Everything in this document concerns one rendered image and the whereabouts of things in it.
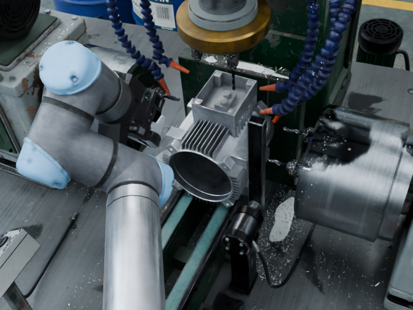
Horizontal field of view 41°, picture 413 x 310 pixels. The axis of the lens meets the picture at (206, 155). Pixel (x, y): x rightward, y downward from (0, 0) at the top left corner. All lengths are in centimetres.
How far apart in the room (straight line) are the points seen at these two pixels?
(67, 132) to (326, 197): 53
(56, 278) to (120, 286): 70
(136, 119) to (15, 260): 36
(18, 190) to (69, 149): 81
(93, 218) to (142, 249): 75
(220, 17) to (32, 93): 52
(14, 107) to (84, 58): 62
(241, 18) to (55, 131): 43
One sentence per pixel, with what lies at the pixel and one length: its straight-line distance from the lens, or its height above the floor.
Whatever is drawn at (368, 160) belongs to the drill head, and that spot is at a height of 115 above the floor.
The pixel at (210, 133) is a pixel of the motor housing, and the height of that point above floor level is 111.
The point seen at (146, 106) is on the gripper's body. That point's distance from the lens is 92.
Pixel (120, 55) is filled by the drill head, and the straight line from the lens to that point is 129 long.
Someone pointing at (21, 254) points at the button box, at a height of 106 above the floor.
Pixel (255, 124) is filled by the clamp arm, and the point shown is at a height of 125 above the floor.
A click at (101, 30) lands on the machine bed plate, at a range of 203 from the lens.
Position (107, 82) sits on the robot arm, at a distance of 79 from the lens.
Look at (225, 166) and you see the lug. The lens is 111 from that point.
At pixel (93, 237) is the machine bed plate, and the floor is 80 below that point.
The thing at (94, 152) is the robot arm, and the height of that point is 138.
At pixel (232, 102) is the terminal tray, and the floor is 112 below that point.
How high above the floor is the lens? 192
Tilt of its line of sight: 48 degrees down
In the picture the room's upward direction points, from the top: 5 degrees counter-clockwise
